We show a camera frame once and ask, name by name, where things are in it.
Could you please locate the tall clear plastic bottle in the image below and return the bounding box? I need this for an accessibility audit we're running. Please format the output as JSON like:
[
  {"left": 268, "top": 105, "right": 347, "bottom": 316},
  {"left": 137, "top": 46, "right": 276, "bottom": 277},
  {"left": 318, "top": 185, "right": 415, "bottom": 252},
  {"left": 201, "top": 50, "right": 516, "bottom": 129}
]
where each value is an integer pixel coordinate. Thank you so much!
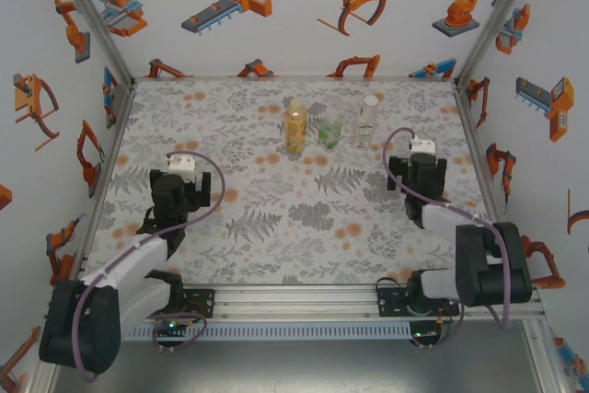
[{"left": 352, "top": 94, "right": 379, "bottom": 146}]

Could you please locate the yellow tea bottle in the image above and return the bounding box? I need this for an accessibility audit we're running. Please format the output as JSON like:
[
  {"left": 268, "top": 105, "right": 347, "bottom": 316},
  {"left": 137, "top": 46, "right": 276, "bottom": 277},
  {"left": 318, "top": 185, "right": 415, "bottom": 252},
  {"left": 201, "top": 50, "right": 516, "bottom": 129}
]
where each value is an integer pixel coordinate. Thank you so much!
[{"left": 283, "top": 98, "right": 308, "bottom": 155}]

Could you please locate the floral patterned tablecloth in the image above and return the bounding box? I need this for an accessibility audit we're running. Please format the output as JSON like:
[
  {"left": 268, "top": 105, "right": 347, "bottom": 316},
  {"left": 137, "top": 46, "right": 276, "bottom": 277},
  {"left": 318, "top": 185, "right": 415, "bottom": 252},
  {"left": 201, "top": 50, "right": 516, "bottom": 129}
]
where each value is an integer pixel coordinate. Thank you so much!
[{"left": 85, "top": 78, "right": 512, "bottom": 286}]

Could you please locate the aluminium side frame rail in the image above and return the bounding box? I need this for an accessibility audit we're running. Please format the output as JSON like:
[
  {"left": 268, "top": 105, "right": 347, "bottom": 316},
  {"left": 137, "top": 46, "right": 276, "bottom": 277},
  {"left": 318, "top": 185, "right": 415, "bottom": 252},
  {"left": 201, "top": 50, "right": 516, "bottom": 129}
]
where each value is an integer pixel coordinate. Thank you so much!
[
  {"left": 453, "top": 82, "right": 524, "bottom": 283},
  {"left": 82, "top": 82, "right": 138, "bottom": 286}
]

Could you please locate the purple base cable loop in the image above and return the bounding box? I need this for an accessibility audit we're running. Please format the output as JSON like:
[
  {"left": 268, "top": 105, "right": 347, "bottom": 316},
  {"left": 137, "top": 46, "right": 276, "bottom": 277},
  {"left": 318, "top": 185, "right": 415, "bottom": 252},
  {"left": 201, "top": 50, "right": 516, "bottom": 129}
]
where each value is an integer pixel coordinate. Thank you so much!
[
  {"left": 150, "top": 312, "right": 208, "bottom": 353},
  {"left": 409, "top": 314, "right": 461, "bottom": 351}
]

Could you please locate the aluminium rear frame rail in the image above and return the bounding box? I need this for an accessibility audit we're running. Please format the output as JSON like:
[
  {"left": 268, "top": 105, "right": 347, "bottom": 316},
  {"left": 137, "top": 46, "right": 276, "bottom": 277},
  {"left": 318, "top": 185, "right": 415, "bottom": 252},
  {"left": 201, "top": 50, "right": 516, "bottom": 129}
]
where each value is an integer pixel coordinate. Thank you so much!
[{"left": 133, "top": 73, "right": 457, "bottom": 85}]

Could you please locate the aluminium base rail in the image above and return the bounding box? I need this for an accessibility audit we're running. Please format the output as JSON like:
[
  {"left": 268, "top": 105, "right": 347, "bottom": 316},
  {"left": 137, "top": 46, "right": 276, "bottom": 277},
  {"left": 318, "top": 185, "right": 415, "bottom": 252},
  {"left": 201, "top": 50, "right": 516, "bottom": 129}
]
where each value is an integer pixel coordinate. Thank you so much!
[{"left": 110, "top": 283, "right": 544, "bottom": 323}]

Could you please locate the aluminium frame post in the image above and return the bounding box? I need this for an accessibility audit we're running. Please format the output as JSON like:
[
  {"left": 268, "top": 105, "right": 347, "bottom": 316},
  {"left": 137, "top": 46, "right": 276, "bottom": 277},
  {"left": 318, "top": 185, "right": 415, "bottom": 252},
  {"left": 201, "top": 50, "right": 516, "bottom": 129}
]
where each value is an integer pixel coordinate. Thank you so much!
[
  {"left": 453, "top": 0, "right": 547, "bottom": 88},
  {"left": 45, "top": 0, "right": 138, "bottom": 87}
]

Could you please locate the slotted grey cable duct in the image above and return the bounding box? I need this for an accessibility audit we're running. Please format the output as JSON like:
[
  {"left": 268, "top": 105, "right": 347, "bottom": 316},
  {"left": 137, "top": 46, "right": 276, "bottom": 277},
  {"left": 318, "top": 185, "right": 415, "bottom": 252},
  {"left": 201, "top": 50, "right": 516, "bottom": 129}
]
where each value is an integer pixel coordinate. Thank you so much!
[{"left": 123, "top": 321, "right": 415, "bottom": 342}]

